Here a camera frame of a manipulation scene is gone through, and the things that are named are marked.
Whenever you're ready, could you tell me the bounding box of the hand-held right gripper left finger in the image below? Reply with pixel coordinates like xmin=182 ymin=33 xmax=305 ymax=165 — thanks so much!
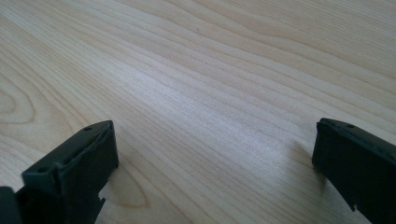
xmin=14 ymin=119 xmax=120 ymax=224

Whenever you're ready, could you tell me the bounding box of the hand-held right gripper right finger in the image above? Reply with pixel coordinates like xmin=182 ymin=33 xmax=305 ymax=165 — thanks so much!
xmin=311 ymin=117 xmax=396 ymax=224

